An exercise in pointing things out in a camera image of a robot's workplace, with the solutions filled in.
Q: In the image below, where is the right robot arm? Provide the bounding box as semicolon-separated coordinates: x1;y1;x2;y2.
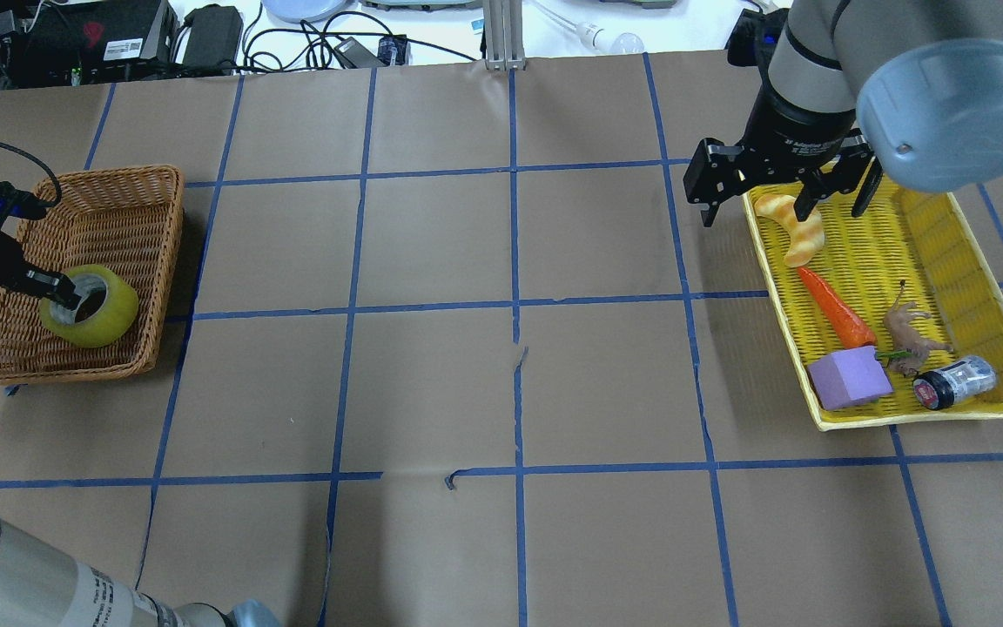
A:
683;1;1003;226

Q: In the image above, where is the brown wicker basket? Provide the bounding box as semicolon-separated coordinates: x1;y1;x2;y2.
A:
0;165;185;386

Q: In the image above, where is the toy croissant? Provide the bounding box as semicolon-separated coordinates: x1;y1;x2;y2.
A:
753;193;825;267

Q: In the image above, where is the brown toy animal figure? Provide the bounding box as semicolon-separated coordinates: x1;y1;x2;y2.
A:
881;280;954;380

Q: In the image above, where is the small battery can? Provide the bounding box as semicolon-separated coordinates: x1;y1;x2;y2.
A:
912;354;998;410

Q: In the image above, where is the aluminium frame post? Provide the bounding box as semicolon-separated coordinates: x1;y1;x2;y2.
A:
481;0;527;71

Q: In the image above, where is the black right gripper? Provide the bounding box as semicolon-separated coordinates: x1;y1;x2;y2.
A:
682;83;885;227

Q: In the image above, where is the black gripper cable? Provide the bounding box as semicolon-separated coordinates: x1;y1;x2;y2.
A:
0;135;64;210

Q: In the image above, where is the black power adapter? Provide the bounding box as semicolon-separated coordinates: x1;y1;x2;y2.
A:
178;4;243;76

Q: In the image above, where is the yellow tape roll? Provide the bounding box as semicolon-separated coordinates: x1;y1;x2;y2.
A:
38;265;140;348

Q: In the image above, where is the purple foam cube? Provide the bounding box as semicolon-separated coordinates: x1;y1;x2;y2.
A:
805;346;894;410

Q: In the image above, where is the toy carrot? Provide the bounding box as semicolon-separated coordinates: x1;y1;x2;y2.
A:
797;266;909;361

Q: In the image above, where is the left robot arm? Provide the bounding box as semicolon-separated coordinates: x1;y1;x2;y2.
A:
0;182;279;626

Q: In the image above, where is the black electronics box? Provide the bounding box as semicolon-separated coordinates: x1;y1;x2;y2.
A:
5;1;178;88

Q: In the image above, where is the yellow woven tray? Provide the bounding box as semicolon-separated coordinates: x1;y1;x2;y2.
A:
741;179;1003;431

